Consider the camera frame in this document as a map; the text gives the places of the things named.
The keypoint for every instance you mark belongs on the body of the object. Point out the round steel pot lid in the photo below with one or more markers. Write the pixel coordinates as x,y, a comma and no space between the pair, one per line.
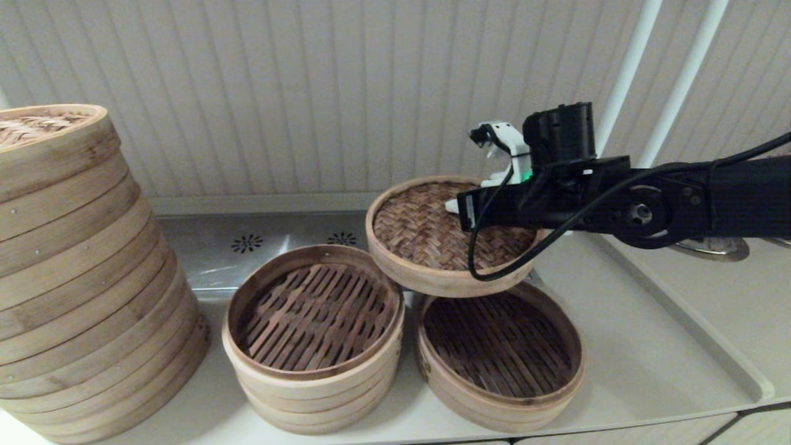
717,248
782,242

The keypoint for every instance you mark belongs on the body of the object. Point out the large bamboo steamer basket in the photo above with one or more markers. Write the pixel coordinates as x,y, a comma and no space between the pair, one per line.
62,215
62,283
74,420
62,382
62,339

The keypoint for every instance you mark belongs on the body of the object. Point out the stainless steel steam plate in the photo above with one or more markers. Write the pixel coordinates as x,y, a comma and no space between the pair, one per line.
204,241

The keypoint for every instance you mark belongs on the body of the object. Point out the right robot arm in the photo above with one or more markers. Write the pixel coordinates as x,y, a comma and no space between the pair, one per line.
741,198

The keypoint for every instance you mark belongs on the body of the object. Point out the woven bamboo steamer lid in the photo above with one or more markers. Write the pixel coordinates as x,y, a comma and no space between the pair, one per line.
420,235

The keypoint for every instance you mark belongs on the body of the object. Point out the beige cabinet door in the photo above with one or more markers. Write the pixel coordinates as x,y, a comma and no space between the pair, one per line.
760,429

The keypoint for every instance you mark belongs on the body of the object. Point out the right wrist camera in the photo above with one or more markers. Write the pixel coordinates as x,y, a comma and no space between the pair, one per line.
559,133

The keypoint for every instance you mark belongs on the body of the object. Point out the large woven bamboo lid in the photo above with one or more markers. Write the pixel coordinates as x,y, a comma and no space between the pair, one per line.
62,158

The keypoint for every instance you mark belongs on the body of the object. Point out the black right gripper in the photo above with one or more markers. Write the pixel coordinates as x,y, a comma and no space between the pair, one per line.
544,207

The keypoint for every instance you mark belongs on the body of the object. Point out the small bamboo steamer basket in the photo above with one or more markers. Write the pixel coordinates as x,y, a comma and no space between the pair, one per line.
315,423
500,414
309,390

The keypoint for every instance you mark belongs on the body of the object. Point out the white metal pole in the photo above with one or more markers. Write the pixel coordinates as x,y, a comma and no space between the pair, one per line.
629,62
690,62

